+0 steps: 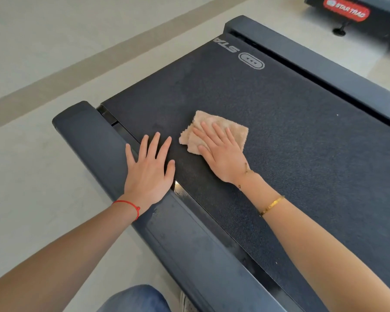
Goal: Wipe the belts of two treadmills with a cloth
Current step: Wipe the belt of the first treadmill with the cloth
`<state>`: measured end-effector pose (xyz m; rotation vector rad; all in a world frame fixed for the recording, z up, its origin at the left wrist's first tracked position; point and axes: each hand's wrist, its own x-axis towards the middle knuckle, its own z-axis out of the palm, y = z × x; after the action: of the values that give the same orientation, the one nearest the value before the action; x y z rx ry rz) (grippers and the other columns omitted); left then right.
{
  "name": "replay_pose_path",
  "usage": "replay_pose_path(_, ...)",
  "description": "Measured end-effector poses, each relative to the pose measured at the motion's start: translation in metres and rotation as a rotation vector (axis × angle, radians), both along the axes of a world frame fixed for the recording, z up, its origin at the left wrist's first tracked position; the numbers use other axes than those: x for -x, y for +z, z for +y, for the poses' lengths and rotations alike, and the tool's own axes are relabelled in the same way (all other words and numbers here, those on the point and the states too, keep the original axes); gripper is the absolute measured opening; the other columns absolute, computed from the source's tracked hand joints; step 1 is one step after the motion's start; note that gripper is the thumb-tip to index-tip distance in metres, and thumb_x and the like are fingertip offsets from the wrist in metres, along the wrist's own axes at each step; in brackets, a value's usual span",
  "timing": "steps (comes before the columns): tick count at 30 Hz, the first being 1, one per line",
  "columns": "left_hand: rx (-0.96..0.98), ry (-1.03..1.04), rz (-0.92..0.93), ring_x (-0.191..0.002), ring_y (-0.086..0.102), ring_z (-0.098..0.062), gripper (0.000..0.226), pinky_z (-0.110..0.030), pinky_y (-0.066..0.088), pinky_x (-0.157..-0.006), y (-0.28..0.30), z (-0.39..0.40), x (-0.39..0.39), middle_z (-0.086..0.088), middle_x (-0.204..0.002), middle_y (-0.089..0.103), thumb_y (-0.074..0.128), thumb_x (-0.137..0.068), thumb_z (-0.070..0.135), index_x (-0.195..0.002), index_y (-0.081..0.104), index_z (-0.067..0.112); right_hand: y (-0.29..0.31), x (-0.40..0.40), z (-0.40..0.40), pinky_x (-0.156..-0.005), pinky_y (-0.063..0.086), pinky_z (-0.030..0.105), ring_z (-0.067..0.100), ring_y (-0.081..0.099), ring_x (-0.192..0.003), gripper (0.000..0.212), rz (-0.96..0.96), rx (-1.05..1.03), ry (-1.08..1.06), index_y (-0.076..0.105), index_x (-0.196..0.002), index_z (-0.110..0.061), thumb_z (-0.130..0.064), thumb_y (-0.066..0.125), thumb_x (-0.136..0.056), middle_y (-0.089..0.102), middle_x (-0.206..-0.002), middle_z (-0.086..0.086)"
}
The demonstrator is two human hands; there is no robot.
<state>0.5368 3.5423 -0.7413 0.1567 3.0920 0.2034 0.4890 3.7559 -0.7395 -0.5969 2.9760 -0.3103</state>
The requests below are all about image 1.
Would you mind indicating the person's left hand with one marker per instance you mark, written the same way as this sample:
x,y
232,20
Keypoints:
x,y
148,178

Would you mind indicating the person's right hand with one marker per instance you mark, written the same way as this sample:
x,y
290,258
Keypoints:
x,y
226,162

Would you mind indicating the beige cleaning cloth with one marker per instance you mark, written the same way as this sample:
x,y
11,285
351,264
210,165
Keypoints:
x,y
239,133

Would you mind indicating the black treadmill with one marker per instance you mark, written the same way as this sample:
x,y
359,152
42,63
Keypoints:
x,y
295,142
377,19

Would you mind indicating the person's left forearm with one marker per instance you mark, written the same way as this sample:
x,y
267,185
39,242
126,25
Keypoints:
x,y
52,253

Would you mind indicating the person's right forearm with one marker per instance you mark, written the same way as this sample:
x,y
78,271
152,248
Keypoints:
x,y
318,250

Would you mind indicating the person's blue jeans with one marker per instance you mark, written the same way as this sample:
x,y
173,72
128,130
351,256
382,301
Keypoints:
x,y
133,300

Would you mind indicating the person's right white shoe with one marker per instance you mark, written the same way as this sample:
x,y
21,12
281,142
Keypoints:
x,y
187,305

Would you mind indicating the gold bangle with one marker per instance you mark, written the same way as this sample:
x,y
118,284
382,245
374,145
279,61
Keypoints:
x,y
272,204

